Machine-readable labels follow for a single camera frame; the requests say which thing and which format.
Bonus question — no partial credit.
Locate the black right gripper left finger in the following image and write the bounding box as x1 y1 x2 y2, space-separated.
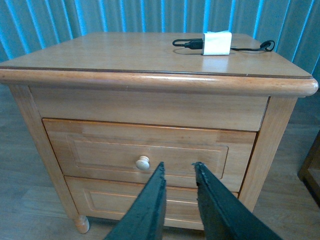
105 162 167 240

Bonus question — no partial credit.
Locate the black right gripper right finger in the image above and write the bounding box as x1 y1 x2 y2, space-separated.
193 162 281 240

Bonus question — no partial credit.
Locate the round wooden drawer knob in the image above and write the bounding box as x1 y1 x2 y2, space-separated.
135 155 150 171

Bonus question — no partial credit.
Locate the wooden drawer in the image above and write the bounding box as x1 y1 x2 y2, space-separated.
43 119 256 192
64 175 239 231

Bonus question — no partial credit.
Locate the dark wooden furniture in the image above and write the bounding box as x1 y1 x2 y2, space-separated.
298 132 320 207

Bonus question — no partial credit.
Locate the wooden nightstand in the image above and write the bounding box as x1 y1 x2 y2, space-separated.
0 32 318 234

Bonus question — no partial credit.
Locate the white box device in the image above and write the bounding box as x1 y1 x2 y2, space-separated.
202 30 232 56

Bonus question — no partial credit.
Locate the grey pleated curtain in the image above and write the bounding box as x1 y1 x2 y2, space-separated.
0 0 320 78

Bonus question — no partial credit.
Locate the black cable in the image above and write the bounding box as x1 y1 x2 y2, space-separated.
172 38 276 53

